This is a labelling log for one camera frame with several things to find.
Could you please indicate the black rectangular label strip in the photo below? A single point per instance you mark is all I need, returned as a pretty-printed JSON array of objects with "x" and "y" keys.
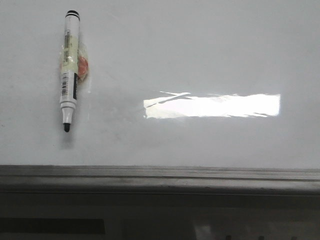
[{"x": 52, "y": 226}]

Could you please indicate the white whiteboard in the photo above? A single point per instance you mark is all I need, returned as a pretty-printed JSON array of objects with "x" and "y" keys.
[{"x": 209, "y": 83}]

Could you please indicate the white whiteboard marker black tip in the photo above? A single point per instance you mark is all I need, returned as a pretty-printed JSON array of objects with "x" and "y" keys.
[{"x": 69, "y": 73}]

